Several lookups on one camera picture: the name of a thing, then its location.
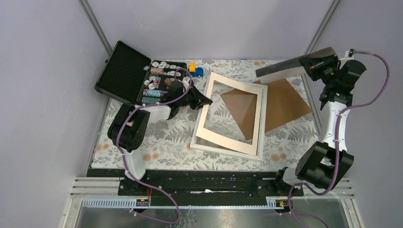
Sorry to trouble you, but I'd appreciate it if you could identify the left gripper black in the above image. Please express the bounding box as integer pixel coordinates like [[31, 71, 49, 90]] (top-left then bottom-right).
[[177, 85, 213, 110]]

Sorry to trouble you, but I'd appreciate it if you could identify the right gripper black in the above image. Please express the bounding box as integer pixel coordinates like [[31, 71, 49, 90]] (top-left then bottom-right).
[[298, 55, 339, 87]]

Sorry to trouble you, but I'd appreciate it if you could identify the landscape sunset photo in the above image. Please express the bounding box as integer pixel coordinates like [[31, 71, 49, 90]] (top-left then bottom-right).
[[255, 47, 336, 84]]

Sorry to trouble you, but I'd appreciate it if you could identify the white picture frame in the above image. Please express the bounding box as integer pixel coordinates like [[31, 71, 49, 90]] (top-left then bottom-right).
[[190, 76, 268, 162]]

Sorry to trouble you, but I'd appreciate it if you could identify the brown backing board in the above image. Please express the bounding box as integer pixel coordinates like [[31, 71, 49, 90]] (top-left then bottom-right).
[[221, 79, 312, 140]]

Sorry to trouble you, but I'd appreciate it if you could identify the cream mat board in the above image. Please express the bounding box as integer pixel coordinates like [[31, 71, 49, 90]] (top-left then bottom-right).
[[195, 71, 264, 156]]

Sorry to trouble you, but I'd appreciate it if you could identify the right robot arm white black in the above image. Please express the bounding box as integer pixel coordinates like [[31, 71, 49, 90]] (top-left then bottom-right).
[[272, 55, 366, 196]]

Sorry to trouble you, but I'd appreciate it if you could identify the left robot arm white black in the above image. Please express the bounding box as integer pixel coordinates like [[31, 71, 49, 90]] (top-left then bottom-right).
[[107, 78, 213, 195]]

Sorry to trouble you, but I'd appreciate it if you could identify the blue yellow toy truck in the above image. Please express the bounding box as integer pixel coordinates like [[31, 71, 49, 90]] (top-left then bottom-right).
[[188, 62, 204, 78]]

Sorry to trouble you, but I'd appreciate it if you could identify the black poker chip case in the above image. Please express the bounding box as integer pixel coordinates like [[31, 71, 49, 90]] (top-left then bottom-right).
[[95, 41, 189, 105]]

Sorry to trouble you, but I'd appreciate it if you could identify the right aluminium corner post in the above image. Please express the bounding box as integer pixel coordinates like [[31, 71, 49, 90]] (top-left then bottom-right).
[[297, 0, 342, 65]]

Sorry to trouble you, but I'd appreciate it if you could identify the aluminium corner post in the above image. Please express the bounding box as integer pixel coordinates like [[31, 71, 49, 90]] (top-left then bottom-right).
[[297, 0, 342, 65], [78, 0, 113, 56]]

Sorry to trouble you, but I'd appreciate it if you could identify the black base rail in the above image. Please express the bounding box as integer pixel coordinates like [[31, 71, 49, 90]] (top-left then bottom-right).
[[87, 169, 291, 207]]

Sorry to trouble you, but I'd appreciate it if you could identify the white slotted cable duct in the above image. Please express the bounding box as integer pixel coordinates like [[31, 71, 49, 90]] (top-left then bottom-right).
[[82, 197, 285, 209]]

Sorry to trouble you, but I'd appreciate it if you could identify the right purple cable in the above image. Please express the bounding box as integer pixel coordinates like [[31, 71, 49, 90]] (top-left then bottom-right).
[[277, 50, 391, 228]]

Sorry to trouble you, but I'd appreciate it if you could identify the left aluminium corner post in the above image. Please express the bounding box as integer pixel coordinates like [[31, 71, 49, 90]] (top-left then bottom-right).
[[78, 0, 113, 56]]

